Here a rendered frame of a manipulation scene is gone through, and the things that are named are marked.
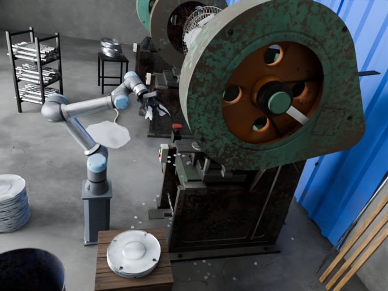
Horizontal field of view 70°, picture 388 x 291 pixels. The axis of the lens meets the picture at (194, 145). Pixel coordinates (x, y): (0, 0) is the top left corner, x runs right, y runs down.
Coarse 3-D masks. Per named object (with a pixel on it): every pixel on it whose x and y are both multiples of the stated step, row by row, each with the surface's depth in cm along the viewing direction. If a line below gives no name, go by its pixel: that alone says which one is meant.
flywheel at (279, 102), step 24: (264, 48) 121; (288, 48) 124; (240, 72) 125; (264, 72) 127; (288, 72) 130; (312, 72) 133; (240, 96) 132; (264, 96) 122; (288, 96) 121; (312, 96) 140; (240, 120) 138; (288, 120) 145
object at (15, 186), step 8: (0, 176) 200; (8, 176) 201; (16, 176) 203; (0, 184) 192; (8, 184) 194; (16, 184) 196; (24, 184) 197; (0, 192) 186; (8, 192) 188; (16, 192) 189; (0, 200) 180
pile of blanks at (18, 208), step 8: (24, 192) 196; (8, 200) 184; (16, 200) 188; (24, 200) 197; (0, 208) 183; (8, 208) 187; (16, 208) 191; (24, 208) 199; (0, 216) 186; (8, 216) 189; (16, 216) 194; (24, 216) 201; (0, 224) 189; (8, 224) 193; (16, 224) 196; (24, 224) 203; (0, 232) 193; (8, 232) 195
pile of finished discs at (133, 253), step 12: (120, 240) 159; (132, 240) 161; (144, 240) 162; (156, 240) 164; (108, 252) 151; (120, 252) 153; (132, 252) 153; (144, 252) 155; (156, 252) 157; (120, 264) 146; (132, 264) 148; (144, 264) 149; (156, 264) 153; (132, 276) 144
